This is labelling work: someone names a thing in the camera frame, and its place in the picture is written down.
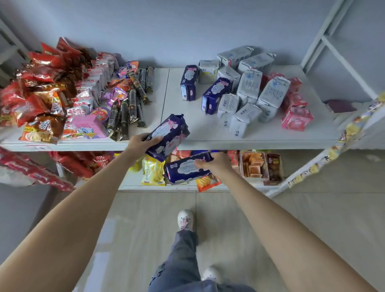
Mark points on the purple cloth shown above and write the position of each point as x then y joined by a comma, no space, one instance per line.
341,106

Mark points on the brown snack box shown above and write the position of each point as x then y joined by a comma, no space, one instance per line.
273,168

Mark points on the small white ABC packet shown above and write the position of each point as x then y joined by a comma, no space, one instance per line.
228,105
243,118

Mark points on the person's shoe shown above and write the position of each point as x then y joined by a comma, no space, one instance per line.
210,273
185,219

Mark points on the person's left shoe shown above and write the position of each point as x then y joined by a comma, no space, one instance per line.
185,219

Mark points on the white metal shelf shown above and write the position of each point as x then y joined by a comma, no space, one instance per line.
195,126

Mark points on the plain yellow snack bag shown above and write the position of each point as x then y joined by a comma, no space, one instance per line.
136,167

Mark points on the purple pad packet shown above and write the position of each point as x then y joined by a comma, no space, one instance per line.
215,96
183,171
189,82
173,132

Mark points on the person's right shoe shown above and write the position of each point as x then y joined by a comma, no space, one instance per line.
210,273

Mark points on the beige snack bag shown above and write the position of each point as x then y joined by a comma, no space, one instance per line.
180,155

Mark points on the yellow chip bag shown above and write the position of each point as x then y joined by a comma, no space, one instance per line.
152,171

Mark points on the person's left hand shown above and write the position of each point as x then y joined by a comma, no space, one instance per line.
138,147

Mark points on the red bordered paper label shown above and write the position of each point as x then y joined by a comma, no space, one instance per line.
39,147

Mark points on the round purple candy tin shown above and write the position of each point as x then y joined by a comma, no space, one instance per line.
100,114

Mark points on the person's left leg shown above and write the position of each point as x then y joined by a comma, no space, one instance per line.
177,261

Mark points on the orange chip bag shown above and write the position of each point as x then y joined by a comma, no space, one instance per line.
207,183

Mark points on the person's right hand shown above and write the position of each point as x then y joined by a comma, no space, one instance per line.
219,165

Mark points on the row of red strip packets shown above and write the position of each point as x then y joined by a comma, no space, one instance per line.
234,158

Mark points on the person's leg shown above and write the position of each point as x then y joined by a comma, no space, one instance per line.
177,261
225,287

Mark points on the heap of purple candy packets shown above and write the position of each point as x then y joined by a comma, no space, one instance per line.
118,93

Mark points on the clear box of orange sachets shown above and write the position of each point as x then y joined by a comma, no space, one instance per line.
254,165

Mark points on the pile of red bags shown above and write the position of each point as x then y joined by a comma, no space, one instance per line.
30,173

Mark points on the pile of red snack packets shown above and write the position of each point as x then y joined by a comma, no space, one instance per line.
30,99

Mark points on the pink box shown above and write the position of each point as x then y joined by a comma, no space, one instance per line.
87,126

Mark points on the pile of white pad packets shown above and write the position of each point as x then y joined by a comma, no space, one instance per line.
272,93

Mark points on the person's right forearm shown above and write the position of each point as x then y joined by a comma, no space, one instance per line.
285,234

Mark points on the person's right leg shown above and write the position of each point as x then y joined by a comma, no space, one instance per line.
225,287

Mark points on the person's left forearm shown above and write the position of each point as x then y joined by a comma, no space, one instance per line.
75,225

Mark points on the white paper scrap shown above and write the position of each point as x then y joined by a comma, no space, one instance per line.
373,158

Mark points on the row of silver red packets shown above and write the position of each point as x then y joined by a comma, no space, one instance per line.
87,87

